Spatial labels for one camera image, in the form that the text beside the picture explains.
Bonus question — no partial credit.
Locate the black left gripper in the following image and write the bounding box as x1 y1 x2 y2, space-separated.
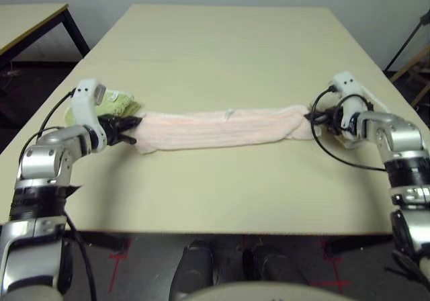
98 115 144 146

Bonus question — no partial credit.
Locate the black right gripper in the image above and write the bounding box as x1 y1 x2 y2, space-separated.
303 107 344 134

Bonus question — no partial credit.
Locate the pink towel with white trim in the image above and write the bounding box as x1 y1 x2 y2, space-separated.
136 104 320 155

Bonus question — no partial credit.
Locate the green folded towel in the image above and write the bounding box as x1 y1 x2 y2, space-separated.
63 89 144 126

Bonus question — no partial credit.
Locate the black table leg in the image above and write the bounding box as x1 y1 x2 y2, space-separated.
325 235 394 259
67 232 132 259

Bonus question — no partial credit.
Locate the black tripod stand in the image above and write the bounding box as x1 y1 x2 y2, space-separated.
382 8 430 74

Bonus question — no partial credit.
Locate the black robot left foot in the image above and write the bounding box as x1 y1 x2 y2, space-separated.
169 240 216 298

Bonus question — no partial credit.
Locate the black robot foot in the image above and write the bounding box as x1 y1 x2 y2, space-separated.
169 240 216 298
242 242 303 286

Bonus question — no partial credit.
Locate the black robot right foot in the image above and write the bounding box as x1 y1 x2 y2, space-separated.
242 242 303 286

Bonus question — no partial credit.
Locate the pale robot torso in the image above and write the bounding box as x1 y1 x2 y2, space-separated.
183 280 340 301

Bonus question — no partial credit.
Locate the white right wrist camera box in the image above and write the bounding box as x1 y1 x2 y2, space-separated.
331 72 370 138

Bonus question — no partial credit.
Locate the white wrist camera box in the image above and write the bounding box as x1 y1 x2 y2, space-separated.
331 72 370 138
70 78 109 154

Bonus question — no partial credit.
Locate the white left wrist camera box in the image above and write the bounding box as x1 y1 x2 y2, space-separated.
70 78 109 154

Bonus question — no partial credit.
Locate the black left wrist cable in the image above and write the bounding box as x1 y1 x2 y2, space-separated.
25 89 99 301

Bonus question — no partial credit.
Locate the beige table with black frame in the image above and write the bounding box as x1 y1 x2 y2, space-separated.
0 3 91 74

